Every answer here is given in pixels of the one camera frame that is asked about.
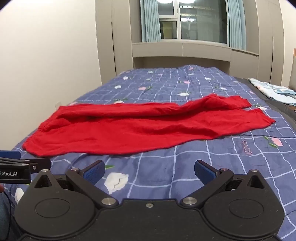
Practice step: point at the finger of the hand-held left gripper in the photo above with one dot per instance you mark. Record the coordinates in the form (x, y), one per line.
(41, 165)
(9, 154)

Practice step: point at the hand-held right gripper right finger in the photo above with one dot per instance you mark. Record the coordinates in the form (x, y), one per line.
(204, 173)

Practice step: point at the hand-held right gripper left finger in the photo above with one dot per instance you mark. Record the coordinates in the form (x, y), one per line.
(94, 173)

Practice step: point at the red pants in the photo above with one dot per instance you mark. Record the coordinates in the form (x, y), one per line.
(138, 129)

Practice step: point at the blue floral checkered bedsheet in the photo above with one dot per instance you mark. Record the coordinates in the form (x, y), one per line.
(161, 169)

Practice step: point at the person's leg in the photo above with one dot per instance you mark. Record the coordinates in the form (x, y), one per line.
(3, 217)

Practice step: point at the dark grey mat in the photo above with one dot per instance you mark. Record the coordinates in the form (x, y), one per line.
(284, 111)

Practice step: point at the pile of folded light clothes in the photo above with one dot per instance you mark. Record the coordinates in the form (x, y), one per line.
(275, 91)

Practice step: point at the beige window cabinet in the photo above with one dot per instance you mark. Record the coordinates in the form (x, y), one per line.
(180, 52)

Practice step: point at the beige wardrobe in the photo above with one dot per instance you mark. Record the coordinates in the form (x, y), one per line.
(106, 41)
(270, 34)

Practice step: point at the window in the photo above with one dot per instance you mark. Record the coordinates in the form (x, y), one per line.
(196, 20)

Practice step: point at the light blue curtain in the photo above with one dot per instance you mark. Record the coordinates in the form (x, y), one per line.
(235, 23)
(150, 20)

